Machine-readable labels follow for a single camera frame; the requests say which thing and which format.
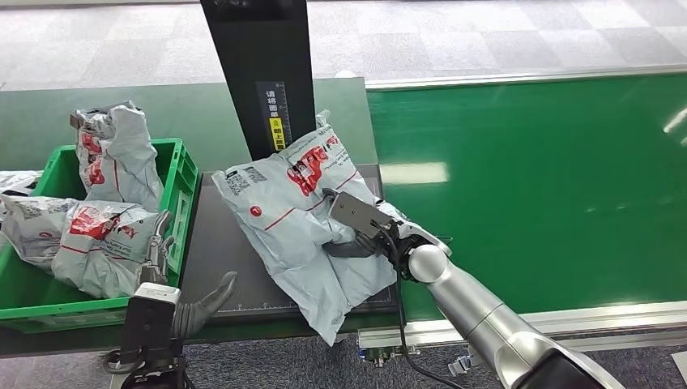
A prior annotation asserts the metal bracket under conveyor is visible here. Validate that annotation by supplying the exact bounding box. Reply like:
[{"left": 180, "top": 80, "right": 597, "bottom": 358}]
[{"left": 359, "top": 343, "right": 420, "bottom": 370}]

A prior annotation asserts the dark grey scanner platform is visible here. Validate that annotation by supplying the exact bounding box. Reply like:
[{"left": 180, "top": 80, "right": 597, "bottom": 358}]
[{"left": 179, "top": 163, "right": 401, "bottom": 323}]

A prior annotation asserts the black scanner post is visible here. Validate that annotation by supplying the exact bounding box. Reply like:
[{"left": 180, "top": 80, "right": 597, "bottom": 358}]
[{"left": 199, "top": 0, "right": 318, "bottom": 161}]

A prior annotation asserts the green plastic crate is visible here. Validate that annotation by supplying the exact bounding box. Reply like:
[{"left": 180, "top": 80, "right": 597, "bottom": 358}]
[{"left": 0, "top": 138, "right": 199, "bottom": 334}]

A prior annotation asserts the green conveyor belt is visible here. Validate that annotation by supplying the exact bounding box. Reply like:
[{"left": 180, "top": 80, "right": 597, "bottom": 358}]
[{"left": 366, "top": 72, "right": 687, "bottom": 323}]

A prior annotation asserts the ruler label with yellow sticker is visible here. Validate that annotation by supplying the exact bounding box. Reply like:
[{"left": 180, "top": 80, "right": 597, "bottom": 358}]
[{"left": 255, "top": 80, "right": 293, "bottom": 152}]

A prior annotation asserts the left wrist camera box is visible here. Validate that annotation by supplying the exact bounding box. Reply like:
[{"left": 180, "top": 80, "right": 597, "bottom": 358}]
[{"left": 118, "top": 283, "right": 182, "bottom": 371}]

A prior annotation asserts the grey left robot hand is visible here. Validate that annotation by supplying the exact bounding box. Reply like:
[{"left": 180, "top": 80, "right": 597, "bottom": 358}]
[{"left": 140, "top": 209, "right": 238, "bottom": 340}]

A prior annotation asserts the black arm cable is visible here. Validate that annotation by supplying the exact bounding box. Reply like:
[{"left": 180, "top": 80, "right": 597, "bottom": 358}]
[{"left": 370, "top": 222, "right": 465, "bottom": 389}]

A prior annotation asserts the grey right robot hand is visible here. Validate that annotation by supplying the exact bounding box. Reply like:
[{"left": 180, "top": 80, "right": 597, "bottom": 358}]
[{"left": 322, "top": 187, "right": 453, "bottom": 270}]

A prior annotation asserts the aluminium conveyor side rail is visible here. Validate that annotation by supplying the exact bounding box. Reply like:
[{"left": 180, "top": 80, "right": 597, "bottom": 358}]
[
  {"left": 356, "top": 300, "right": 687, "bottom": 353},
  {"left": 365, "top": 64, "right": 687, "bottom": 91}
]

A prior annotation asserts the white cable clip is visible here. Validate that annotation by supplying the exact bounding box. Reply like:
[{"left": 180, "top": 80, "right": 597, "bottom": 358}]
[{"left": 448, "top": 351, "right": 481, "bottom": 378}]

